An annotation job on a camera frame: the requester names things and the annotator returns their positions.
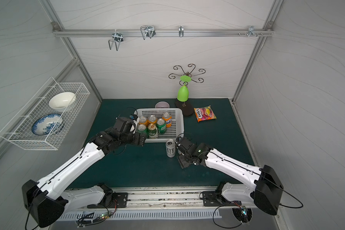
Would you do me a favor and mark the aluminium top rail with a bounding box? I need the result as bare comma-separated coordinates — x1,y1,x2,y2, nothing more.
53,27,275,38

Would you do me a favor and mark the orange can back middle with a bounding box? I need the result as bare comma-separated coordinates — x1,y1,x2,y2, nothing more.
148,115,157,124

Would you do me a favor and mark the blue patterned plate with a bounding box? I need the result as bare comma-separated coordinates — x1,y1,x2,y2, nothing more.
31,113,63,136

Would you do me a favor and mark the white Monster can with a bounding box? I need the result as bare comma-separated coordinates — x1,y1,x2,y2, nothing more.
165,139,176,158

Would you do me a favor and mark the double metal hook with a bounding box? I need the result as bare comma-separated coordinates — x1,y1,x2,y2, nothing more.
108,30,124,51

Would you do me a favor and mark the black metal cup stand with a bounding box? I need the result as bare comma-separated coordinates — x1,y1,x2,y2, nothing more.
168,63,206,117

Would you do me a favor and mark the white plastic basket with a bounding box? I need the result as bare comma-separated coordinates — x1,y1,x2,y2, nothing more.
136,108,184,143

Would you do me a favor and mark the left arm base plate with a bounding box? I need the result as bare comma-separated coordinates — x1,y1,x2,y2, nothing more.
87,192,128,209

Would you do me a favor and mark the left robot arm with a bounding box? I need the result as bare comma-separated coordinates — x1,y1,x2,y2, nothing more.
22,117,147,228

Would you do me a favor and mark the white wire wall basket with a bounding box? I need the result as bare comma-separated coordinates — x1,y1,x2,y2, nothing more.
0,78,90,150

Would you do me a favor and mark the green beer can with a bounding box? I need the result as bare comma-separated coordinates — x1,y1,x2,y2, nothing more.
148,124,158,139

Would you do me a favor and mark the green plastic wine glass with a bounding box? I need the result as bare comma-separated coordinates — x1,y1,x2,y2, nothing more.
177,75,192,102

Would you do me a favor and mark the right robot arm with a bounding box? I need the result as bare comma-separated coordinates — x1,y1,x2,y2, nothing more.
175,137,284,216

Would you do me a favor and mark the orange can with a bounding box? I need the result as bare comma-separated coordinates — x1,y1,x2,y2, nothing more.
162,112,172,128
139,117,149,126
148,115,157,124

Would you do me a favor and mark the right metal hook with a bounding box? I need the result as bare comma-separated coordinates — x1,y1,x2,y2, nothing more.
238,26,263,37

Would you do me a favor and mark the green Sprite can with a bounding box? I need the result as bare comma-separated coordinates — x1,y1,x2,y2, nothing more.
156,118,167,135

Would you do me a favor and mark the green can front left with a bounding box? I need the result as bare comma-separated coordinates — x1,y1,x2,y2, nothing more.
137,124,148,135

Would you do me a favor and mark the orange can back left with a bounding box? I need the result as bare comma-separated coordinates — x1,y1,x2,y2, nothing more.
139,117,149,126

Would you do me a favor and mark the orange can back right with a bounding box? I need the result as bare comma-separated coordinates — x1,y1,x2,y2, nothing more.
162,112,172,128

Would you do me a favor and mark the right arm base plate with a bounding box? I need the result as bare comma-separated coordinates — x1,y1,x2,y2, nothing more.
199,191,242,207

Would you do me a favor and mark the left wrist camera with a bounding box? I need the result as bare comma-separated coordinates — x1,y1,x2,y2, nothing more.
129,114,139,133

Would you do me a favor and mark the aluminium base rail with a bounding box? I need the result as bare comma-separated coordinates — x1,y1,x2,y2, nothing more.
45,186,283,212

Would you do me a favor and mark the pink bowl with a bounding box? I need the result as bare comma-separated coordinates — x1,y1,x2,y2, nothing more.
155,101,170,108

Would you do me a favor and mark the small metal hook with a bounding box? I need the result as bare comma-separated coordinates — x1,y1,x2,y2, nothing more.
178,25,184,37

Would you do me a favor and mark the white ceramic bowl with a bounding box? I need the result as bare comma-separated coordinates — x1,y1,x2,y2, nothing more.
48,92,76,113

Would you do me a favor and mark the metal loop hook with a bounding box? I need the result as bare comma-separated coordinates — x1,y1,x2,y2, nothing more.
140,25,156,40

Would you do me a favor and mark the colourful snack bag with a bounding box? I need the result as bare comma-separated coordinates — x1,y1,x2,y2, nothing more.
194,105,217,123

